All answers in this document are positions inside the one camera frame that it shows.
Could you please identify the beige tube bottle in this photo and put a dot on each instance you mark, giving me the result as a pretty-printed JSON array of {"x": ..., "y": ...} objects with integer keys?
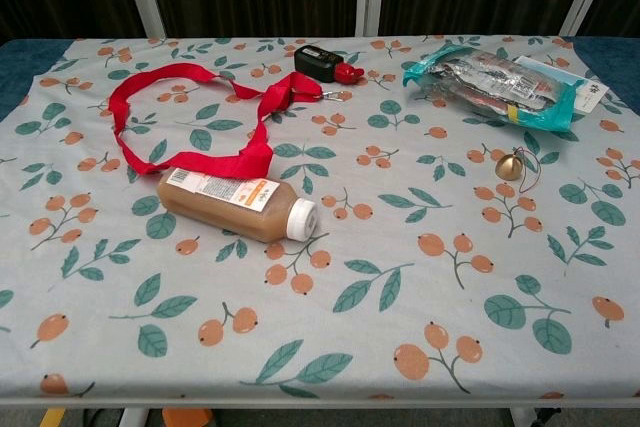
[{"x": 225, "y": 212}]

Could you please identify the floral printed tablecloth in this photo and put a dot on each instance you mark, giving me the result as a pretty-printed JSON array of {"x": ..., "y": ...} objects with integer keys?
[{"x": 350, "y": 297}]

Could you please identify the small black bottle red cap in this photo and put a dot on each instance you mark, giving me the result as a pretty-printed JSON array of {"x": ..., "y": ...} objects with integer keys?
[{"x": 315, "y": 62}]

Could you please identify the teal foil snack bag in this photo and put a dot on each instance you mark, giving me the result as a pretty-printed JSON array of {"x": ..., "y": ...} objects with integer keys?
[{"x": 475, "y": 77}]

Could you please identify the orange object under table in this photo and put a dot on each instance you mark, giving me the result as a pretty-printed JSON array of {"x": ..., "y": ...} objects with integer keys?
[{"x": 187, "y": 418}]

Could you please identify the white paper packet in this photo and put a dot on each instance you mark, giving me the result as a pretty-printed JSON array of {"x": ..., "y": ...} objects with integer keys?
[{"x": 592, "y": 92}]

